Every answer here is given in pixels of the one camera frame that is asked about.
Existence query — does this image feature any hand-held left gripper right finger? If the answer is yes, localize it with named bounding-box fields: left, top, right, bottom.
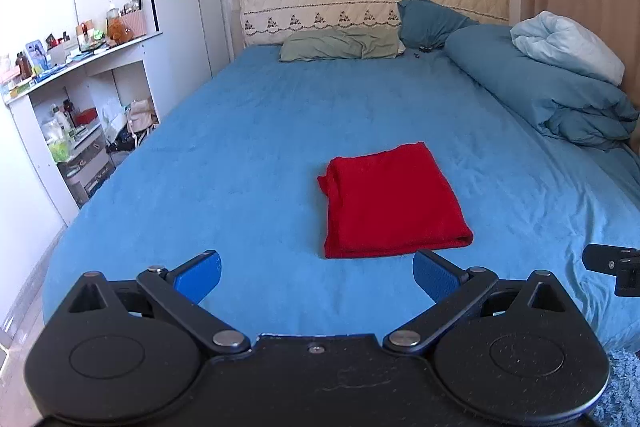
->
left=382, top=250, right=576, bottom=355

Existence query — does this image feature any white and grey wardrobe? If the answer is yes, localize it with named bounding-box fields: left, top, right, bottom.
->
left=142, top=0, right=234, bottom=120

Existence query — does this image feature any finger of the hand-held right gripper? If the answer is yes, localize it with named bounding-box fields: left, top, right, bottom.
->
left=582, top=244, right=640, bottom=298

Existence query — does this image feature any blue shaggy rug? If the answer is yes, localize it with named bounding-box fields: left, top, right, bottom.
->
left=592, top=347, right=640, bottom=427

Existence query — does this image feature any pink desk organizer box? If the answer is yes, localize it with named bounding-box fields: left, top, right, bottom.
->
left=120, top=9, right=148, bottom=38

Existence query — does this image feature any red towel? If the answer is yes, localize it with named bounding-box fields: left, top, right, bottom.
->
left=317, top=142, right=474, bottom=260

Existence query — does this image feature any green packet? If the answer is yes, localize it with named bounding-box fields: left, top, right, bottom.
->
left=47, top=139, right=71, bottom=163

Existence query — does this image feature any teal duvet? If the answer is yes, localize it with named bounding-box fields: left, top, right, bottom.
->
left=444, top=26, right=640, bottom=152

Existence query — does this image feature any white shelf unit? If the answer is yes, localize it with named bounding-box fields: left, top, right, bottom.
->
left=0, top=31, right=164, bottom=228

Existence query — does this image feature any green pillow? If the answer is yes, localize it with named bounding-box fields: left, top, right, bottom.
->
left=280, top=27, right=406, bottom=62

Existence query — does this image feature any brown teddy bear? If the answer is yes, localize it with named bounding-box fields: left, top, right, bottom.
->
left=107, top=18, right=135, bottom=47

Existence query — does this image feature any light blue blanket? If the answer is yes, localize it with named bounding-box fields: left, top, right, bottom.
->
left=511, top=11, right=626, bottom=86

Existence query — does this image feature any blue box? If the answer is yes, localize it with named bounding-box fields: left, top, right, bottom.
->
left=25, top=39, right=49, bottom=70

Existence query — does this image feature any bed with blue sheet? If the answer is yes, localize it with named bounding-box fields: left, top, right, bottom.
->
left=42, top=43, right=640, bottom=354

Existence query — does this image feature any teal pillow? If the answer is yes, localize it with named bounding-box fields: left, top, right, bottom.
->
left=398, top=0, right=481, bottom=50

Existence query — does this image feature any beige bag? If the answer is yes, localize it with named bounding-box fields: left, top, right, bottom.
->
left=127, top=99, right=161, bottom=136

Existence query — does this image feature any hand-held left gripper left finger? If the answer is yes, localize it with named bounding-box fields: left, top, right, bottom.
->
left=66, top=250, right=250, bottom=354

